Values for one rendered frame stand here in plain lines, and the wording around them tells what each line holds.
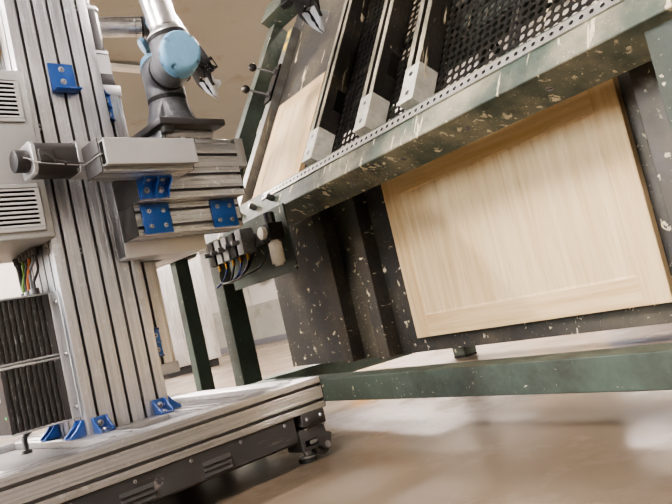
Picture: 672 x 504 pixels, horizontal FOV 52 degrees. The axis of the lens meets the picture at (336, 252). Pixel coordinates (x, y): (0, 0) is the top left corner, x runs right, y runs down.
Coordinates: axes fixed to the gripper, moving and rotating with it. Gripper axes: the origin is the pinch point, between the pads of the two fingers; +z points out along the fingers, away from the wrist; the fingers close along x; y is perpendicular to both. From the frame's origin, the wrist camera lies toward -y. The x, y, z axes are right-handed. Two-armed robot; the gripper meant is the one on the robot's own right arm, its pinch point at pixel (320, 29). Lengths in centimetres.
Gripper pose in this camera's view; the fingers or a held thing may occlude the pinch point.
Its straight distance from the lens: 237.5
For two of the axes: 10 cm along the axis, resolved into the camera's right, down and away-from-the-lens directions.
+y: 5.3, -5.4, 6.5
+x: -6.7, 2.1, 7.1
